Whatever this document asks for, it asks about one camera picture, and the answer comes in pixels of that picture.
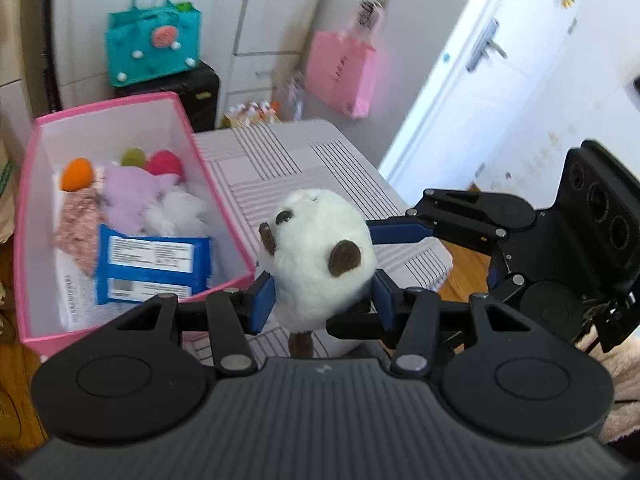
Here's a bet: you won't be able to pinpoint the printed paper sheet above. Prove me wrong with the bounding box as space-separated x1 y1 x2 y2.
55 252 101 333

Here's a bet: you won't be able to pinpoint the grey wooden wardrobe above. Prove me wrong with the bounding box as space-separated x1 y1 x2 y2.
52 0 336 126

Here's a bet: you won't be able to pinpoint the orange plush ball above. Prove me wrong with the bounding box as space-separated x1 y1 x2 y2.
61 157 96 192

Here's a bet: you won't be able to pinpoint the blue and white wipes pack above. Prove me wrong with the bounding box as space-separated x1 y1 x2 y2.
97 224 215 281
95 275 211 307

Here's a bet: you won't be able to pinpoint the beige fluffy cloth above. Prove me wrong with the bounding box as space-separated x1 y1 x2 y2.
575 330 640 446

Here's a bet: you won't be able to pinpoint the wall hook with hair bands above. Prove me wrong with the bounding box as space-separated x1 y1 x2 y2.
355 0 393 31

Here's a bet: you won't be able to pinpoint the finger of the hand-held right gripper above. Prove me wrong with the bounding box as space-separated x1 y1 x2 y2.
365 187 537 256
325 309 401 350

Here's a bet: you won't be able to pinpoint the pink paper bag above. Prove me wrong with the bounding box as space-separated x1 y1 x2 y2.
305 30 378 120

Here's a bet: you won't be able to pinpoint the brown paper bag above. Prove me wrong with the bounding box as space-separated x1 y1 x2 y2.
0 135 26 246

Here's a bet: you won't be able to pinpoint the floral brown cloth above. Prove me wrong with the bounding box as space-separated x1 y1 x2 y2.
52 190 108 277

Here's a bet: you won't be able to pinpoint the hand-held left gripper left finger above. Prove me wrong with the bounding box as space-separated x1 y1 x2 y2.
102 274 277 378

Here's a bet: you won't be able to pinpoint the white cloth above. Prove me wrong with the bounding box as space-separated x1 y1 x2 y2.
145 190 211 238

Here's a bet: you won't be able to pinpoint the white plush toy brown patches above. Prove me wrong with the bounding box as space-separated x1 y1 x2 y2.
257 187 378 360

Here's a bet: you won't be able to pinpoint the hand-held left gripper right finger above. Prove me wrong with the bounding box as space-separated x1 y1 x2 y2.
372 269 533 376

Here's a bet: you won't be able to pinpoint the pink cardboard box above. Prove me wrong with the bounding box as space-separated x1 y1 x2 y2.
14 91 258 361

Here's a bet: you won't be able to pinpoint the white door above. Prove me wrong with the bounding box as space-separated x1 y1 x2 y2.
377 0 640 211

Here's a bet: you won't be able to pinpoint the beige wooden cabinet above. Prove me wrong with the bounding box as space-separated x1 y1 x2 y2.
0 0 51 171

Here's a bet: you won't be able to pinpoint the pink plush ball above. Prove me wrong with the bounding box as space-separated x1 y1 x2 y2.
145 150 183 181

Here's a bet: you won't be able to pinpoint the purple plush toy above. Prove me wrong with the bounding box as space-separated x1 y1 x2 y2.
102 164 181 236

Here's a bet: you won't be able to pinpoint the teal felt handbag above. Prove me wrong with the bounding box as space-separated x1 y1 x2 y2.
104 0 203 88

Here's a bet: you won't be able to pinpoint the clear plastic bag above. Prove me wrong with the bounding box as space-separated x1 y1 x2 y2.
274 77 307 122

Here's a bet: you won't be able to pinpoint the pack of small drink bottles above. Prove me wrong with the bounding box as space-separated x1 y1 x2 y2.
225 101 281 128

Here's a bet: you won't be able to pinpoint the striped tablecloth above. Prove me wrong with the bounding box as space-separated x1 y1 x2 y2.
182 117 453 361

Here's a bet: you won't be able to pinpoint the black suitcase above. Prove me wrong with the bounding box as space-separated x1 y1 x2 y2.
114 60 222 133

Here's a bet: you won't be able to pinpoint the metal door handle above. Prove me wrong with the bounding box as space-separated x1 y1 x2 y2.
466 19 508 72

